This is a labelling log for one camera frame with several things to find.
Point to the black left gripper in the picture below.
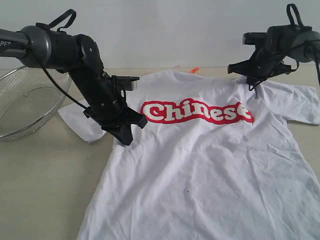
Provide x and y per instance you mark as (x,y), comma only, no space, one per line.
(108,107)

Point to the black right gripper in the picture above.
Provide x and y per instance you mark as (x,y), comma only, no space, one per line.
(265,62)

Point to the white shirt with red print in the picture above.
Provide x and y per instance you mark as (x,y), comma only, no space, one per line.
(215,161)

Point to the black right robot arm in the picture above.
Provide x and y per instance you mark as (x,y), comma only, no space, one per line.
(301,44)

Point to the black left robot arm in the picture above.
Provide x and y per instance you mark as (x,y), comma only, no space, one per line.
(78,56)

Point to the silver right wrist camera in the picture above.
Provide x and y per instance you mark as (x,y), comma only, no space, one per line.
(254,38)

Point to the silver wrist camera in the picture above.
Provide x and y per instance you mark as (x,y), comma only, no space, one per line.
(127,83)
(254,38)

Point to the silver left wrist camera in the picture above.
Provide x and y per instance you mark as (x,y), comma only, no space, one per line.
(127,83)

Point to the metal wire mesh basket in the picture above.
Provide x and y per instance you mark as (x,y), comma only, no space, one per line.
(28,100)

